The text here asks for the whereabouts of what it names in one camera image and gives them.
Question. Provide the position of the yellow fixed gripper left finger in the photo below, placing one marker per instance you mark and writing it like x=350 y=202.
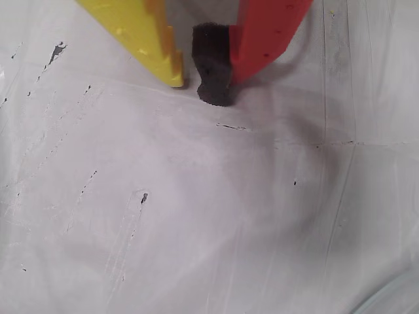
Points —
x=131 y=26

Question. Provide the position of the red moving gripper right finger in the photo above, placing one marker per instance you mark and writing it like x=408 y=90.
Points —
x=262 y=36

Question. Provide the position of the glass bowl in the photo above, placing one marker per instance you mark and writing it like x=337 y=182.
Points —
x=406 y=294

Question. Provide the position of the white tablecloth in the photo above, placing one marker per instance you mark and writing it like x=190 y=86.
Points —
x=163 y=196

